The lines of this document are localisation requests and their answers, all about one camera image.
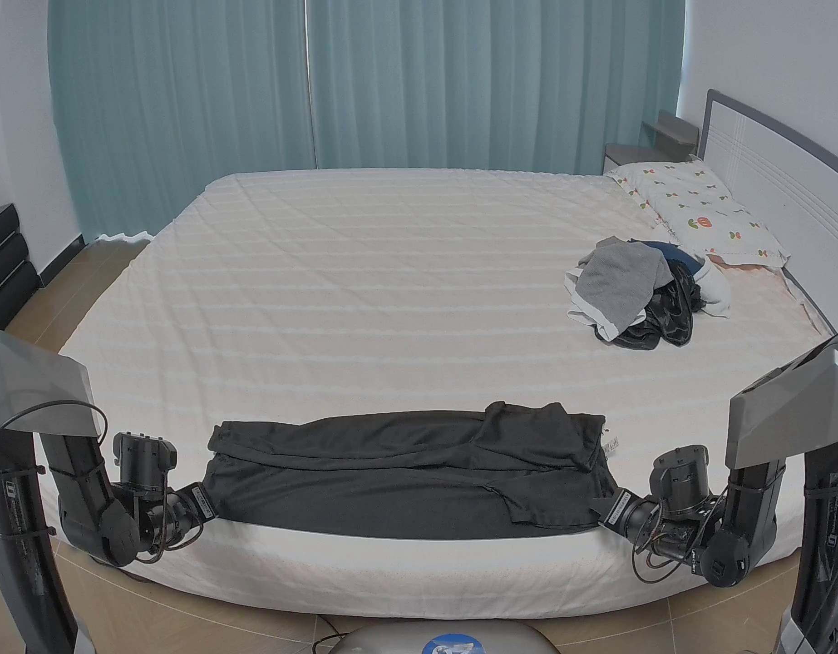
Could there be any black chest of drawers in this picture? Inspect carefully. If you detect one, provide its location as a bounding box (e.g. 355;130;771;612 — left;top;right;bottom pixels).
0;205;39;339

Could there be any bed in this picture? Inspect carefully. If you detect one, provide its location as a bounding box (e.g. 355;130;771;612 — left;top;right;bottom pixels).
54;89;838;621

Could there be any pile of clothes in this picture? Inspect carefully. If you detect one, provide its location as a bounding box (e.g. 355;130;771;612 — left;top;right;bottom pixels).
563;236;733;350

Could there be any blue-green curtain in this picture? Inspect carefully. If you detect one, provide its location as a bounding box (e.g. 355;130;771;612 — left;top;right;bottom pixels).
48;0;318;243
303;0;689;177

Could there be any grey bedside table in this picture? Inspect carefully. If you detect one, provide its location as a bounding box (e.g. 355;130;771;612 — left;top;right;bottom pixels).
603;109;699;175

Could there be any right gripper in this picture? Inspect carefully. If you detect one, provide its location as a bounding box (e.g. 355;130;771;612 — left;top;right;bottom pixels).
599;487;662;542

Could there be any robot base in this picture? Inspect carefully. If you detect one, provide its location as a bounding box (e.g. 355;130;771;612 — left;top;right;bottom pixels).
327;623;559;654

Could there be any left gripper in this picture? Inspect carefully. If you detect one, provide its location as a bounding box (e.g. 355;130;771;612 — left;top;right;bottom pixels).
162;481;220;535

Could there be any black cable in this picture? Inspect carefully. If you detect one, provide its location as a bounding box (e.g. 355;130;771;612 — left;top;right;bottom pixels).
0;399;108;451

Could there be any white printed pillow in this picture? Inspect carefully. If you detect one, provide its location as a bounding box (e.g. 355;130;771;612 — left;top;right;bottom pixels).
606;161;791;267

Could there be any black T-shirt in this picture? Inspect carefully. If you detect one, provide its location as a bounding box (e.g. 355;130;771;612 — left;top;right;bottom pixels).
207;401;622;540

